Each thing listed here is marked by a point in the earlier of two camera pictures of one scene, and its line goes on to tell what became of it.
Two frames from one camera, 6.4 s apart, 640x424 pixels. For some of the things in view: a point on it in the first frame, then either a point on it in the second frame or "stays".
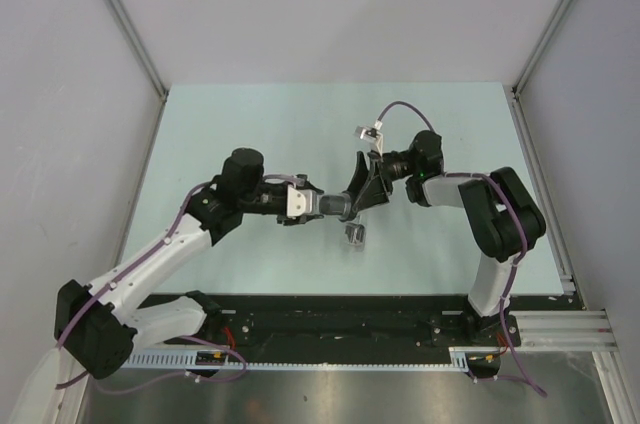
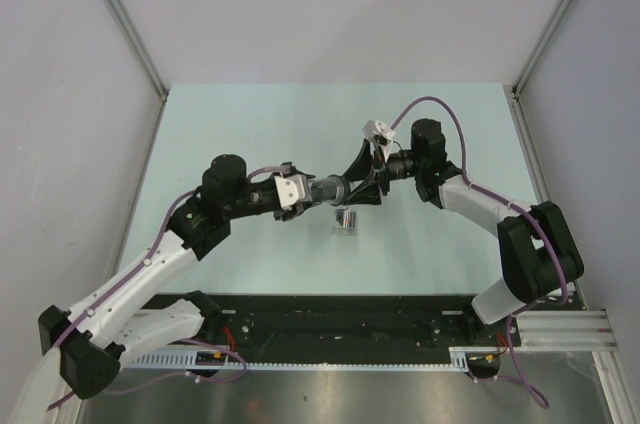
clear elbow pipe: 356,235 to 346,222
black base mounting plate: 363,323 stays
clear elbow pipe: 340,205 to 334,189
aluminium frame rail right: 586,331 stays
